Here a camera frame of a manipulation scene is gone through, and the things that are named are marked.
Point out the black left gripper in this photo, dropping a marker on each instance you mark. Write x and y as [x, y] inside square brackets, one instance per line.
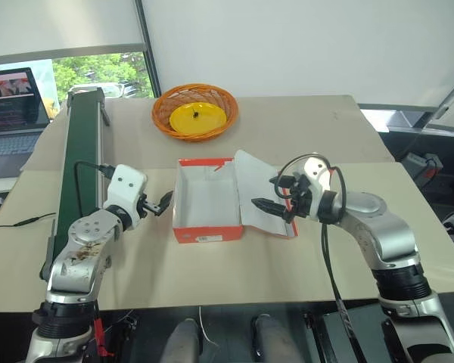
[142, 206]

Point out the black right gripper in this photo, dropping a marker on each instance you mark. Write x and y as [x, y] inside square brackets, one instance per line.
[299, 200]

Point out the orange shoe box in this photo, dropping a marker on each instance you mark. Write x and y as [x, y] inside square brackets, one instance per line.
[208, 200]

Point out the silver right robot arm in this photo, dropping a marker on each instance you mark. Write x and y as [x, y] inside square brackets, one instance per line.
[386, 230]

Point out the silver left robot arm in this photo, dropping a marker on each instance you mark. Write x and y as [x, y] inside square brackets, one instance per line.
[79, 257]

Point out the green conveyor belt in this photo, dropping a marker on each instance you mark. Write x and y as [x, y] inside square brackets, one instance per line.
[81, 151]

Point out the orange wicker basket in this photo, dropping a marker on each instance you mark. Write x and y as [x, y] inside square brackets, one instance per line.
[162, 113]

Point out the small black object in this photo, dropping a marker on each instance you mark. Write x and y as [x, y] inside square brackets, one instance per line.
[196, 112]

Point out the yellow round plate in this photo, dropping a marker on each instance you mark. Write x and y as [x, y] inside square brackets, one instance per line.
[212, 119]

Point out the dark rounded shape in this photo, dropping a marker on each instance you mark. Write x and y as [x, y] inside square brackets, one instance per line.
[183, 340]
[272, 340]

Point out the yellow toy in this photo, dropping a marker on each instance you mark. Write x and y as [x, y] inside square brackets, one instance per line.
[49, 107]

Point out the grey electronic device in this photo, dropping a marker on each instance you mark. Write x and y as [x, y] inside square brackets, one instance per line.
[423, 164]

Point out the grey laptop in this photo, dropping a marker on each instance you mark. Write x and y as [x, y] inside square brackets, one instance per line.
[9, 113]

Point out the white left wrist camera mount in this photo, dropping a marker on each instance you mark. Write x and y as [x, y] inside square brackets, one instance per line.
[125, 185]

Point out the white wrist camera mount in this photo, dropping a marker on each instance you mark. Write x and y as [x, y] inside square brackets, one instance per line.
[318, 177]
[125, 185]

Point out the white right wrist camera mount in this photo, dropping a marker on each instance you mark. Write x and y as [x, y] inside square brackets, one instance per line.
[318, 177]

